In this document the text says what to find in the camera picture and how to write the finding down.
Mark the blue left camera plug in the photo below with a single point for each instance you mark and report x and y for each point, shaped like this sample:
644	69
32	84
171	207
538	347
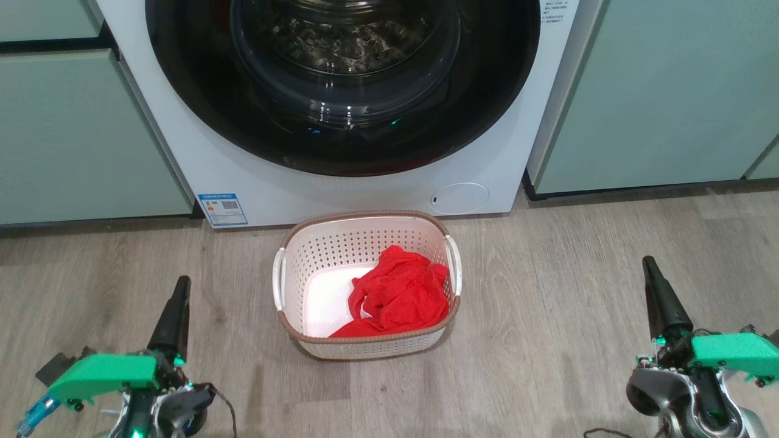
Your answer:
38	413

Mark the white front-load washing machine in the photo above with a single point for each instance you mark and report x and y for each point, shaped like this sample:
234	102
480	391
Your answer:
182	158

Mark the round white filter cover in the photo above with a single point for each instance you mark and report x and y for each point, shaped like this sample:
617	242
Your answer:
460	198

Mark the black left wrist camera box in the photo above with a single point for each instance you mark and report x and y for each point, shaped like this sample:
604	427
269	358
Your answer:
58	365

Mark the blue energy label sticker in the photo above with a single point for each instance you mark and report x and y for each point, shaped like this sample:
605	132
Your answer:
222	209

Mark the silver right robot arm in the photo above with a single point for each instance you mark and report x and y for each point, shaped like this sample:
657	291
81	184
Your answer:
654	389

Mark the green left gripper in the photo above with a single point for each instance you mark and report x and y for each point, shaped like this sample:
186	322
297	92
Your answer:
103	371

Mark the pale green cabinet drawer front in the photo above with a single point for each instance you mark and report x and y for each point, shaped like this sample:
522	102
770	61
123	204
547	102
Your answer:
42	18

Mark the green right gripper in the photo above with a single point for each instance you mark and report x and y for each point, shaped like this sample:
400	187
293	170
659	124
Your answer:
730	353

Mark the pale green cabinet side panel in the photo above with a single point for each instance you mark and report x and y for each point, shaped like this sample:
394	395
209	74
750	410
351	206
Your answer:
657	91

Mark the red garment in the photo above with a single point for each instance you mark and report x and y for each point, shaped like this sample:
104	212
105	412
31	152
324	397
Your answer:
401	292

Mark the small printed text sticker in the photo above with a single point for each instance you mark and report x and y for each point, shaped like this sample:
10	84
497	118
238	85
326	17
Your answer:
554	11

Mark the cream basket with brown rim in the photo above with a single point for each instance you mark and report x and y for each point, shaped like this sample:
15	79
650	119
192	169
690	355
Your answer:
341	249

